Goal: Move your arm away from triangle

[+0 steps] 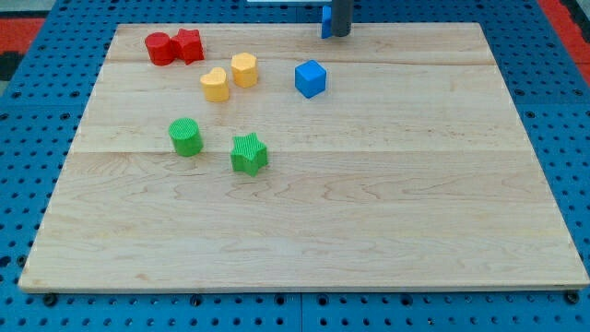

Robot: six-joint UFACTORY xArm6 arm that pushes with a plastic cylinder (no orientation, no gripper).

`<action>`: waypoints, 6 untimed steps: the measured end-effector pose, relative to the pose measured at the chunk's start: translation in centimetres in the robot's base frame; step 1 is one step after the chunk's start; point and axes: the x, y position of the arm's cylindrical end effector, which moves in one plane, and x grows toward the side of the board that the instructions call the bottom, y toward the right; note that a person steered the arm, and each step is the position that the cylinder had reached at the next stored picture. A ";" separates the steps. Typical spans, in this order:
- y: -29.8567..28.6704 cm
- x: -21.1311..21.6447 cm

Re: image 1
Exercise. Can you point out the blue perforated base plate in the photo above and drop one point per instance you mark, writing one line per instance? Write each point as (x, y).
(45, 99)

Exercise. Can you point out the green star block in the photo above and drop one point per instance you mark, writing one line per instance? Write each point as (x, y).
(248, 155)

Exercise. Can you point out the green cylinder block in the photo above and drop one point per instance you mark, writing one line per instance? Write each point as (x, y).
(185, 137)

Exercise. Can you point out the blue triangle block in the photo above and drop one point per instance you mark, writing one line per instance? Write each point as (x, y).
(326, 22)

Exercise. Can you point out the blue cube block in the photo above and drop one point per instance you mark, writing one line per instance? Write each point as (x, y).
(310, 78)

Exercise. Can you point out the red star block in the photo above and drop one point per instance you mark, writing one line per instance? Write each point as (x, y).
(187, 46)

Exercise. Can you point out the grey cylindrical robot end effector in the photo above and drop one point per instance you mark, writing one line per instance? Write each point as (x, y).
(342, 13)

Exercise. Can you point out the yellow hexagon block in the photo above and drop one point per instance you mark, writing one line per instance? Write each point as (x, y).
(244, 70)

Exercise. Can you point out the yellow heart block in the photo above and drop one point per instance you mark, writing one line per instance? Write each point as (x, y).
(215, 85)

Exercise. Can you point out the red cylinder block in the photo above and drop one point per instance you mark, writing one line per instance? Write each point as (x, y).
(159, 48)

